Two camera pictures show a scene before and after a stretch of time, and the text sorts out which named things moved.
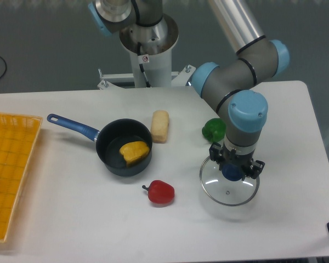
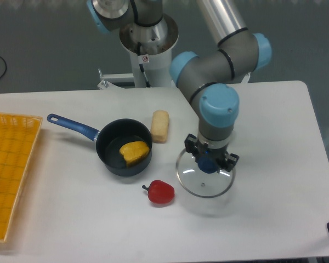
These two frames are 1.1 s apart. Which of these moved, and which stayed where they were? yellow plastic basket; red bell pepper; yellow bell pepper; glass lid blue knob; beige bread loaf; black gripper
Moved: glass lid blue knob; black gripper
Stayed: red bell pepper; yellow bell pepper; yellow plastic basket; beige bread loaf
